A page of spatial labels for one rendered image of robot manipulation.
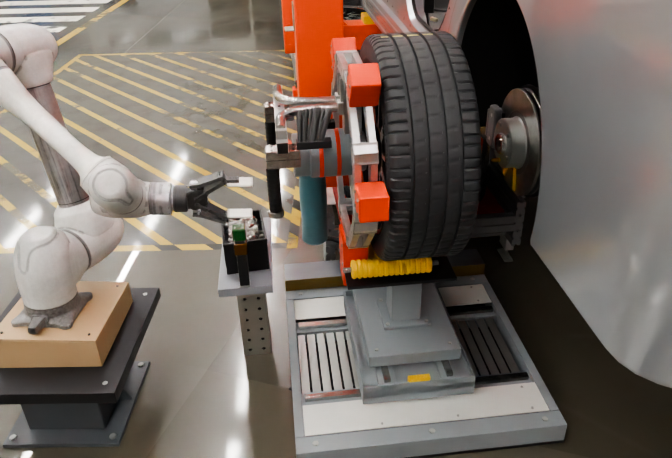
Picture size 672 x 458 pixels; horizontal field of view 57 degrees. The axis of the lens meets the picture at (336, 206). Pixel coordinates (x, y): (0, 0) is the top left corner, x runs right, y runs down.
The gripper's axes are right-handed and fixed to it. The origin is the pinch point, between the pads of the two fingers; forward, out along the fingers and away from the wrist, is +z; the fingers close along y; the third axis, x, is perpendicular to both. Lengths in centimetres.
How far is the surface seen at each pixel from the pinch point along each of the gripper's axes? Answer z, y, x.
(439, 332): 63, -47, -20
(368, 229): 31.4, 4.1, -14.5
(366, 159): 29.1, 22.9, -6.7
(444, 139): 48, 30, -6
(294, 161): 11.8, 16.0, -1.0
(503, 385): 83, -54, -36
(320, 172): 20.6, 2.4, 7.5
